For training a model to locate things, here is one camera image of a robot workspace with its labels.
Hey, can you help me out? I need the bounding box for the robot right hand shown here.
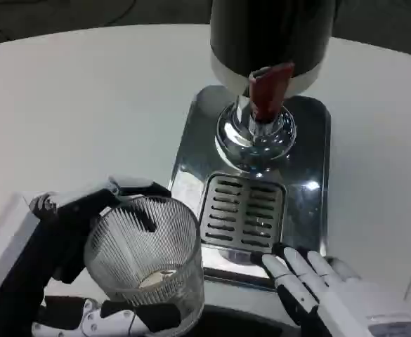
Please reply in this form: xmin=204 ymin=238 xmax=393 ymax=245
xmin=249 ymin=242 xmax=411 ymax=337

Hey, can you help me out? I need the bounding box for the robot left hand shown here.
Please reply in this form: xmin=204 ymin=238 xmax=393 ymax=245
xmin=0 ymin=175 xmax=184 ymax=337

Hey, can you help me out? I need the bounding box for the clear ribbed glass cup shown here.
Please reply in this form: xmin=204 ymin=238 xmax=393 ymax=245
xmin=83 ymin=196 xmax=206 ymax=316

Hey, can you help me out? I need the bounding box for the slotted steel tray grid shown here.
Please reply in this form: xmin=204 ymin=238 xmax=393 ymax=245
xmin=200 ymin=173 xmax=287 ymax=252

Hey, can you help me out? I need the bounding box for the steel drip tray base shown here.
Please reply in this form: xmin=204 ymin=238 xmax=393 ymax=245
xmin=169 ymin=85 xmax=332 ymax=292

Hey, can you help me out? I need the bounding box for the red tap lever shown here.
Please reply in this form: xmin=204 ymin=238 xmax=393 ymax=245
xmin=249 ymin=62 xmax=296 ymax=123

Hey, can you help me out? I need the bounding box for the black drink dispenser chrome pedestal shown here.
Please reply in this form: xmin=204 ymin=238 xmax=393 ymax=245
xmin=208 ymin=0 xmax=333 ymax=176

